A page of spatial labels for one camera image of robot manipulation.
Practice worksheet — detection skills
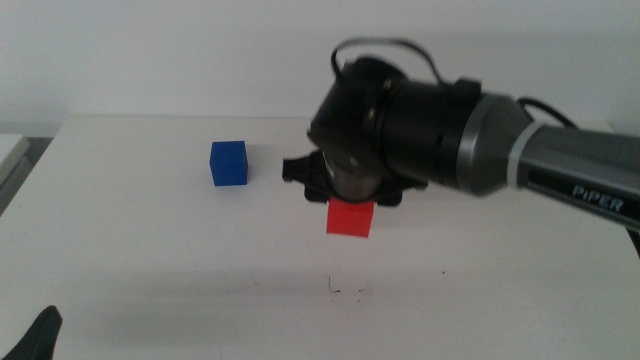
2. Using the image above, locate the blue cube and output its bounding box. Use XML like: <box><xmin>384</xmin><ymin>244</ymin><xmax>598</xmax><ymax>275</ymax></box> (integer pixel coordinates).
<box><xmin>208</xmin><ymin>140</ymin><xmax>249</xmax><ymax>188</ymax></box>

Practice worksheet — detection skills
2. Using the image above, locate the white side shelf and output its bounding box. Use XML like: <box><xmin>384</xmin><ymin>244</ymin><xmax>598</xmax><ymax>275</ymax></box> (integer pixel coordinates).
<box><xmin>0</xmin><ymin>133</ymin><xmax>32</xmax><ymax>186</ymax></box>

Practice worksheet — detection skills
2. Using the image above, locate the red cube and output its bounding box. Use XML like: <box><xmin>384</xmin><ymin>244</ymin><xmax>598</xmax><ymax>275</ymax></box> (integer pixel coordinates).
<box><xmin>325</xmin><ymin>196</ymin><xmax>376</xmax><ymax>239</ymax></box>

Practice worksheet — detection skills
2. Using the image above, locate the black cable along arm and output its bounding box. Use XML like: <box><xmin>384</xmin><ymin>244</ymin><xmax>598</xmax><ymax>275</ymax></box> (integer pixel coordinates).
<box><xmin>517</xmin><ymin>96</ymin><xmax>577</xmax><ymax>129</ymax></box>

